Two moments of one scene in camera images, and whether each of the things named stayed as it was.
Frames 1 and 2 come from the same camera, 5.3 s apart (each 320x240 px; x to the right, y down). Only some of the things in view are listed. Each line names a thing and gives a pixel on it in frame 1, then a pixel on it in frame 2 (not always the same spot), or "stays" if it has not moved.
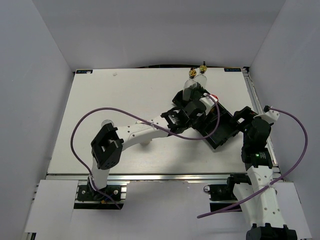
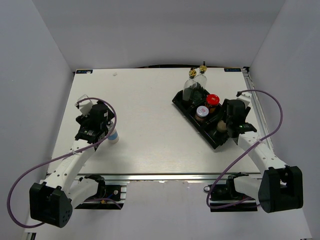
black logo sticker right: x=232 y=69 stays
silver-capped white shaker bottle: x=145 y=143 -> x=221 y=126
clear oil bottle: x=201 y=78 stays
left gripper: x=202 y=116 -> x=82 y=120
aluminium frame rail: x=259 y=106 stays
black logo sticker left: x=84 y=71 stays
